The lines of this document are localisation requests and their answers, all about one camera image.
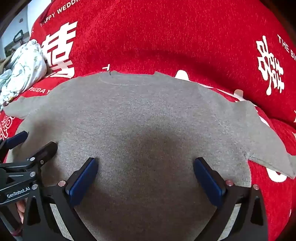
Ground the white floral quilt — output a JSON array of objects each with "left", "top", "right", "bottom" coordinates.
[{"left": 0, "top": 39, "right": 48, "bottom": 112}]

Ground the person's left hand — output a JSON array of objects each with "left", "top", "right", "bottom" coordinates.
[{"left": 16, "top": 200, "right": 26, "bottom": 224}]

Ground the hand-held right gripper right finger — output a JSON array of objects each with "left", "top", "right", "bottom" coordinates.
[{"left": 193, "top": 157, "right": 270, "bottom": 241}]

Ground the black loop handle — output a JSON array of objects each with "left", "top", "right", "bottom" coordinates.
[{"left": 13, "top": 30, "right": 23, "bottom": 45}]

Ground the red printed blanket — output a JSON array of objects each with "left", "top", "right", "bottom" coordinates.
[{"left": 0, "top": 0, "right": 296, "bottom": 241}]

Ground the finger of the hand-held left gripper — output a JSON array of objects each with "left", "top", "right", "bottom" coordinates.
[
  {"left": 14, "top": 142, "right": 58, "bottom": 183},
  {"left": 0, "top": 131, "right": 28, "bottom": 163}
]

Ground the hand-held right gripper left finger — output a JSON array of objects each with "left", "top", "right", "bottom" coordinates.
[{"left": 22, "top": 158, "right": 99, "bottom": 241}]

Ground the grey knit sweater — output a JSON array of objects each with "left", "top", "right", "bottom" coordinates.
[{"left": 4, "top": 71, "right": 296, "bottom": 241}]

